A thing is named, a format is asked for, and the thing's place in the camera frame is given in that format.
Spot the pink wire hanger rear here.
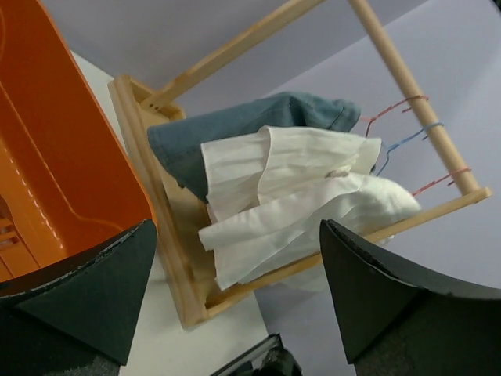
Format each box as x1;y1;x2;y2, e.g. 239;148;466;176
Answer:
359;95;429;137

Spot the pink wire hanger front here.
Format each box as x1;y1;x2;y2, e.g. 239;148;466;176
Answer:
412;167;471;197

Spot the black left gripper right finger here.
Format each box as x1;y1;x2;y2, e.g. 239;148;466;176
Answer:
319;220;500;375

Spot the orange plastic basket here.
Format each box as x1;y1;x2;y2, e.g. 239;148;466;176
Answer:
1;1;155;281

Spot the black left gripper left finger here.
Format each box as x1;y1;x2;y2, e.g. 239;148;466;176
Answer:
1;220;157;375

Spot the blue wire hanger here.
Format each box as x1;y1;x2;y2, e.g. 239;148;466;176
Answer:
376;121;444;176

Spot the white ruffled skirt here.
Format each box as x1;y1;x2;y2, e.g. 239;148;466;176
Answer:
201;125;382;222

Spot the white pleated skirt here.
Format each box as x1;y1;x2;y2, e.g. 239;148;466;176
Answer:
199;173;421;290

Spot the wooden clothes rack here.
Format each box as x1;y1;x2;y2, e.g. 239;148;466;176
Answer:
109;1;492;327

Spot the pink wire hanger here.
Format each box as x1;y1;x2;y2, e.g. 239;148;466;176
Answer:
412;167;471;197
359;95;429;137

